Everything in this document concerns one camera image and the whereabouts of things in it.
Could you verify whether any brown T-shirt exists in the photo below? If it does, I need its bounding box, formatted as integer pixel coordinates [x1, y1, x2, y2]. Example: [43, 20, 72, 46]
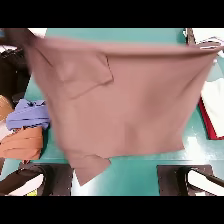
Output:
[23, 35, 224, 187]

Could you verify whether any purple-blue garment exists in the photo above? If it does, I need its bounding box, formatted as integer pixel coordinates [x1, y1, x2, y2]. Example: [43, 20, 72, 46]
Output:
[5, 98, 52, 132]

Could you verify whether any orange garment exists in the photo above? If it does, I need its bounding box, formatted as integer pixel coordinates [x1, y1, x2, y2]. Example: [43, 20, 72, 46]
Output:
[0, 125, 45, 162]

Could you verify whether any red garment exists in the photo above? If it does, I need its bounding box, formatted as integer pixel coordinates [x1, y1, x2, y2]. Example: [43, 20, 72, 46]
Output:
[197, 98, 224, 141]

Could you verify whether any white garment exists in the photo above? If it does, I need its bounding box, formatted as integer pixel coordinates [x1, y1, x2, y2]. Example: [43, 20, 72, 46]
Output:
[200, 79, 224, 139]

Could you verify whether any black garment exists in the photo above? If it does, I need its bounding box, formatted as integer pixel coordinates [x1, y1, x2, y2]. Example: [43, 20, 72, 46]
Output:
[0, 49, 32, 103]

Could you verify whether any tan garment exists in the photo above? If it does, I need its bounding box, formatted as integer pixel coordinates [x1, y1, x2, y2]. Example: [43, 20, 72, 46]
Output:
[0, 94, 15, 123]

